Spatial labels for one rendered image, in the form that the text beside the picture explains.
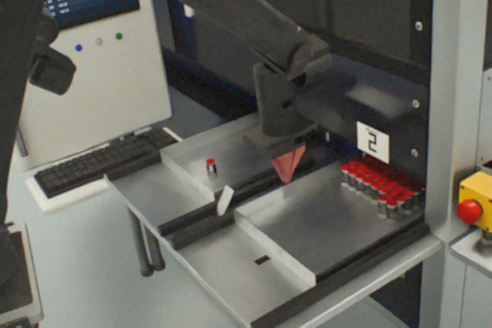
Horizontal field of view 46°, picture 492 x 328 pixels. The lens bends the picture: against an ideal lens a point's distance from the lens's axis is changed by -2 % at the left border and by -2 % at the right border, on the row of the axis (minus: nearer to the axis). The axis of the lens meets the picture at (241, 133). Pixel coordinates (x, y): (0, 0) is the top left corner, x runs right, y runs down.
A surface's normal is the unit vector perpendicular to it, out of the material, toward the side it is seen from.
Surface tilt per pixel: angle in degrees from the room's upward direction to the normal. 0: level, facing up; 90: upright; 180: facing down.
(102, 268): 0
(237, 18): 115
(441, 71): 90
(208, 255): 0
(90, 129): 90
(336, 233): 0
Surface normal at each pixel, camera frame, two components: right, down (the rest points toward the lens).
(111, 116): 0.54, 0.34
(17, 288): -0.11, -0.88
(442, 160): -0.83, 0.34
